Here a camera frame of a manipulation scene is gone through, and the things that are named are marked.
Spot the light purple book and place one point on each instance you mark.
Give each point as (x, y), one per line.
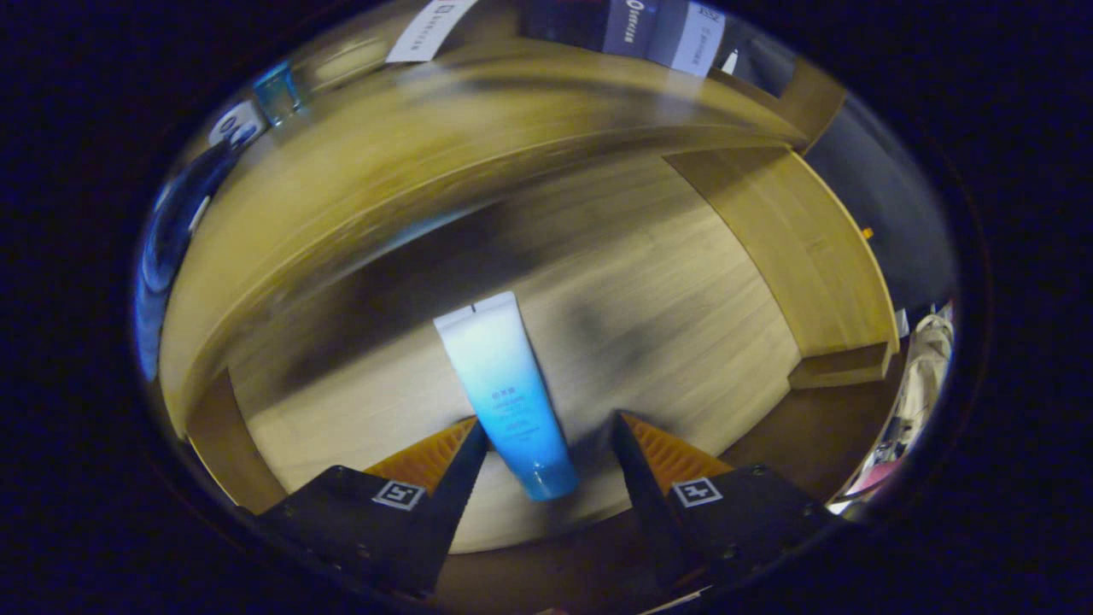
(696, 38)

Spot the white lotion bottle blue cap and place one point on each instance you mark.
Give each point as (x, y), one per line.
(237, 126)

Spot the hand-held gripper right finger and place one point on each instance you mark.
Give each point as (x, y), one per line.
(649, 495)

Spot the dark blue book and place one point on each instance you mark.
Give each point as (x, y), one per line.
(589, 26)

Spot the white book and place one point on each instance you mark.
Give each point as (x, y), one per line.
(427, 30)

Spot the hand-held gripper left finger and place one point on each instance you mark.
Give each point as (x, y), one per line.
(444, 504)

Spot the rolled blue towel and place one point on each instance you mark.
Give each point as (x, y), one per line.
(171, 248)

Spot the clear blue bottle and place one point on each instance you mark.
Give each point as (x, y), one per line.
(277, 94)

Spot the beige bag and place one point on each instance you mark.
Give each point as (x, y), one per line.
(926, 376)

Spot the blue and white tube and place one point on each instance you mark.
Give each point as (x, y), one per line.
(504, 384)

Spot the wooden countertop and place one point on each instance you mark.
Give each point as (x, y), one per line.
(341, 188)

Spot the wooden cabinet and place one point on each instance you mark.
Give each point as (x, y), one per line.
(811, 256)

